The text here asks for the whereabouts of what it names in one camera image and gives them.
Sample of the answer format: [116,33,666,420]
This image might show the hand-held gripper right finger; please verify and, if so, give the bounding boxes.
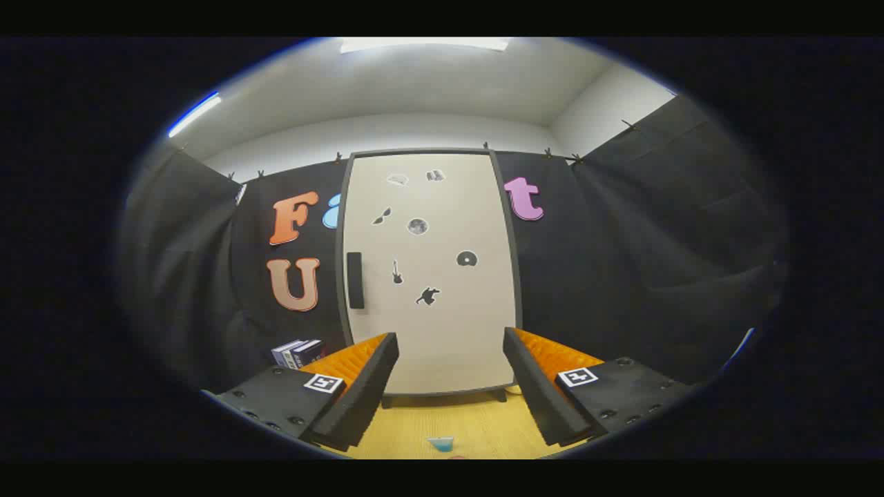
[503,327,695,447]

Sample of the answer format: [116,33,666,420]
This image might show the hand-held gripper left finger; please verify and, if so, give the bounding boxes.
[202,332,400,453]

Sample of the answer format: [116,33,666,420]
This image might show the white cabinet door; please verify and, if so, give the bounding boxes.
[343,152,517,396]

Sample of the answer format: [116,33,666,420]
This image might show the grey cabinet body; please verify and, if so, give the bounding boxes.
[335,148,524,408]

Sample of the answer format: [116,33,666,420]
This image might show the black backdrop cloth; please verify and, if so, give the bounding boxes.
[117,93,788,389]

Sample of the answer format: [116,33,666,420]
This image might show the ceiling light strip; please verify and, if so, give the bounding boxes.
[168,93,223,137]

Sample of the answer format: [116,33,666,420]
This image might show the ceiling light panel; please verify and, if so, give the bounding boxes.
[338,37,510,54]

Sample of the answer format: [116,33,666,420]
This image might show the black door handle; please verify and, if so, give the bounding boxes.
[347,252,365,309]

